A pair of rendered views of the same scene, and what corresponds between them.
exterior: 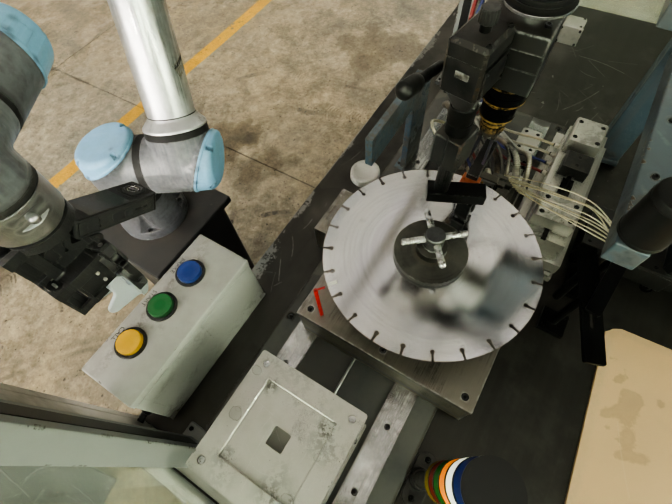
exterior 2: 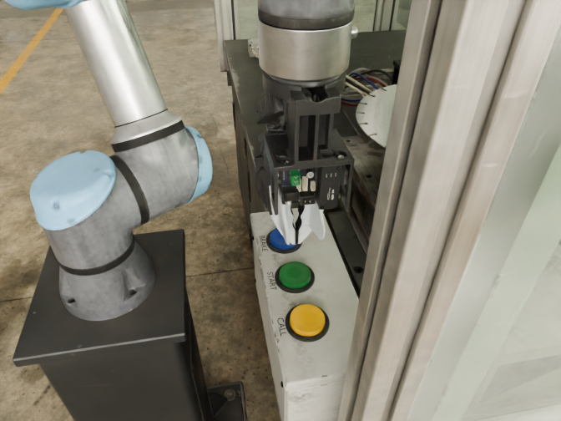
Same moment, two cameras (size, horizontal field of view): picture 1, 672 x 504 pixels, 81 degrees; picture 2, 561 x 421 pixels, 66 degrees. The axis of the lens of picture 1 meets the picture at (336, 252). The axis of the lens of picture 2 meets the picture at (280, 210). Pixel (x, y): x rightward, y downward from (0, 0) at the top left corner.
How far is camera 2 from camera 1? 61 cm
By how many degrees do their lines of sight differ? 36
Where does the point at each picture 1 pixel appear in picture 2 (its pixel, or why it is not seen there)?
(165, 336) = (332, 293)
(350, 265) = not seen: hidden behind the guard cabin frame
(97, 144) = (69, 175)
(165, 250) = (164, 306)
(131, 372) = (343, 342)
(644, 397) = not seen: outside the picture
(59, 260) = (321, 129)
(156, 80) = (139, 70)
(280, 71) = (21, 204)
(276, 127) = not seen: hidden behind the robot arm
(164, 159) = (164, 159)
